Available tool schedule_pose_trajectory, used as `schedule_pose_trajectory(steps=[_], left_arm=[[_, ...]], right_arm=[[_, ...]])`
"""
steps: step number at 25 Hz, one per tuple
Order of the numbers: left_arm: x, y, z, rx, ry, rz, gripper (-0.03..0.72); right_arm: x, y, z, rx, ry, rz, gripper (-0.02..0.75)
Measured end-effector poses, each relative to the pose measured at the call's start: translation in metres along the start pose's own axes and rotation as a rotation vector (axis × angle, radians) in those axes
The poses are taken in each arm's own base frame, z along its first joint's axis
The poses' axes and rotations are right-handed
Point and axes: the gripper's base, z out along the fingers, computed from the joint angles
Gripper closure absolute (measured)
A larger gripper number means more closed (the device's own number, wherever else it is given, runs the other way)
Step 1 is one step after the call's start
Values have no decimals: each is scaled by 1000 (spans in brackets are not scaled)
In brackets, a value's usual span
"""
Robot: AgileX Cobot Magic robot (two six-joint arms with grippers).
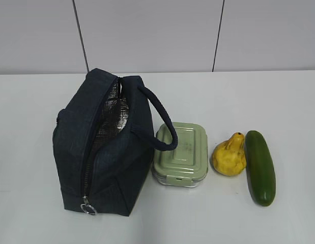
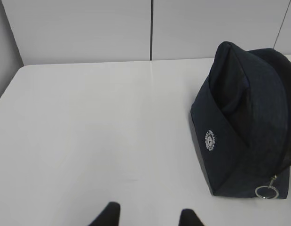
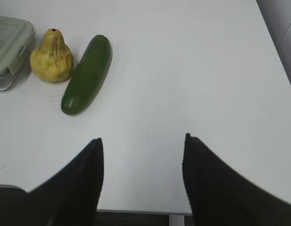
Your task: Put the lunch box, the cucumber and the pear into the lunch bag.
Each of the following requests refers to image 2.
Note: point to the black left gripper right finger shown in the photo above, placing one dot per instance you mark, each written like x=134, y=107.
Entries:
x=189, y=218

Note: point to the dark blue insulated lunch bag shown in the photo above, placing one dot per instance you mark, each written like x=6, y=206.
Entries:
x=242, y=121

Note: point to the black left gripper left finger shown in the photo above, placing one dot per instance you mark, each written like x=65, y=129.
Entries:
x=109, y=216

